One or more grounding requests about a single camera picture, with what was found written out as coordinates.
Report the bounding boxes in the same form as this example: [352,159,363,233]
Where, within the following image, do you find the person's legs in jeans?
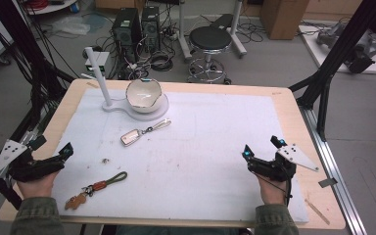
[115,224,243,235]

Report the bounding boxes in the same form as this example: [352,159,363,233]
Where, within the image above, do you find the black round stool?
[186,24,233,86]

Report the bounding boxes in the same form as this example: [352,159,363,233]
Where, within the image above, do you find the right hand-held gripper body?
[247,143,320,183]

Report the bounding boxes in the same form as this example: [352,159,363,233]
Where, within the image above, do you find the black metal frame with cables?
[0,0,76,210]

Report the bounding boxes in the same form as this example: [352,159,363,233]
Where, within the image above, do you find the green strap brown pendant keychain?
[64,170,128,211]

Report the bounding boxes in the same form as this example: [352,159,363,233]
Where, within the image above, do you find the round white table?
[24,0,79,16]

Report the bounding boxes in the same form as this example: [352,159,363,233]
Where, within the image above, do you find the coiled black cable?
[149,51,175,72]

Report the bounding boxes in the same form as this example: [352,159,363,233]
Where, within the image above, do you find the large black computer tower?
[112,7,143,47]

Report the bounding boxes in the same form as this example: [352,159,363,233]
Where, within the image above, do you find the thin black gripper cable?
[259,172,294,208]

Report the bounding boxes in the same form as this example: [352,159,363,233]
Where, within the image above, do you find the aluminium rail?
[299,105,369,235]

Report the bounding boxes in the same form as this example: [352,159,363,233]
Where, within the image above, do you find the white box device green light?
[84,51,113,74]

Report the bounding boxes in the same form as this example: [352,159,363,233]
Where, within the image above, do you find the person's left hand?
[15,169,61,201]

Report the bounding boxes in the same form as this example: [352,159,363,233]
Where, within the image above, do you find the white metal stand legs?
[176,0,248,64]

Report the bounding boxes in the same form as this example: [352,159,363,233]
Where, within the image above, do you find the white foam mat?
[50,87,309,224]

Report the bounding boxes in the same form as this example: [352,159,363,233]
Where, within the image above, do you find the slim black computer tower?
[140,5,162,51]

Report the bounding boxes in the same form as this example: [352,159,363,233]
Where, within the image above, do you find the black metal frame strut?
[288,0,376,142]

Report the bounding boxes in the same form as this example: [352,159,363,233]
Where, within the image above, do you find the grey machine on platform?
[315,22,376,74]

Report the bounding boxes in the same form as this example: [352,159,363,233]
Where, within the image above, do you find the white ceramic bowl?
[124,77,164,115]

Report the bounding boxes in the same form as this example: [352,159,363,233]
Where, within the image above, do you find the clear plastic bag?
[51,15,91,36]

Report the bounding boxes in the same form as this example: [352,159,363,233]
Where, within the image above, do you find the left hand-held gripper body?
[0,139,67,183]

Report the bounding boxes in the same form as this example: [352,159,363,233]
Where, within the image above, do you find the person's right hand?
[257,172,289,207]

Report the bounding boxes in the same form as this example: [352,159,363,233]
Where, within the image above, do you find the brown cardboard box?
[259,0,311,41]

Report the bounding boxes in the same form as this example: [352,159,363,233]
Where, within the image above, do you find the thin wooden stick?
[305,198,331,226]

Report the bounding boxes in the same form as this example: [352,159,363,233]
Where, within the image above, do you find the white stand with pole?
[83,46,170,122]

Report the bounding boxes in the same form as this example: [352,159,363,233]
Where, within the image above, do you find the grey tape piece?
[317,177,339,189]

